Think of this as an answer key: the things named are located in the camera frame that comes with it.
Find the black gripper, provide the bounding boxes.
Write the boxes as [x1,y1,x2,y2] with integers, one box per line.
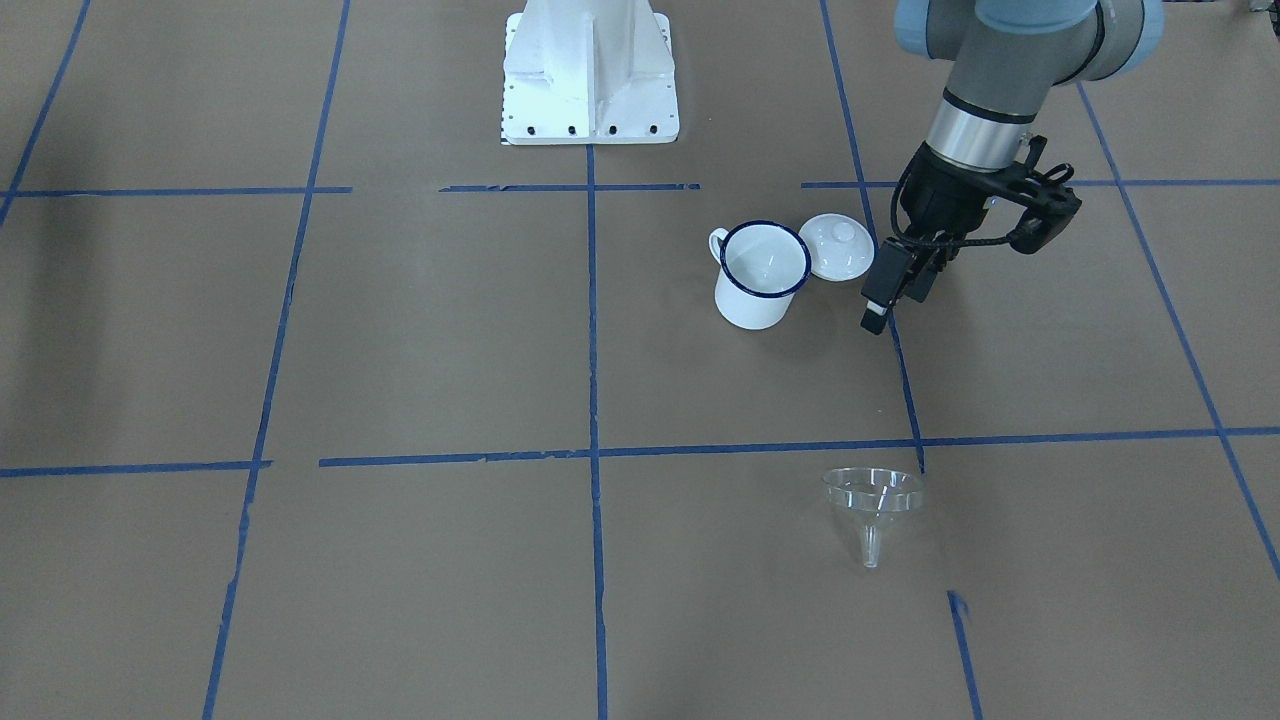
[861,143,998,334]

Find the white enamel mug lid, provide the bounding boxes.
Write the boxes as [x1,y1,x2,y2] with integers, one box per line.
[799,213,876,282]

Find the clear plastic funnel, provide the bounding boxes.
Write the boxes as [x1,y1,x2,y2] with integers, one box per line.
[822,468,927,569]

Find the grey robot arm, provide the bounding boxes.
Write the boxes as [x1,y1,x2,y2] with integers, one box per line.
[861,1,1165,334]

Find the white enamel mug blue rim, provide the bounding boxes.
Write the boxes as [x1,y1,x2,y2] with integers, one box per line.
[708,220,812,331]

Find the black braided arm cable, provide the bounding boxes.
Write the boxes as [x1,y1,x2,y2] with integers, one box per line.
[888,160,1051,251]

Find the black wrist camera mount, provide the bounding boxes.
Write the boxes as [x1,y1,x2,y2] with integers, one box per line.
[991,135,1082,255]

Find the white pedestal base plate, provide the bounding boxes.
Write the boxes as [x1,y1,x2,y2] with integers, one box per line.
[500,1,681,146]

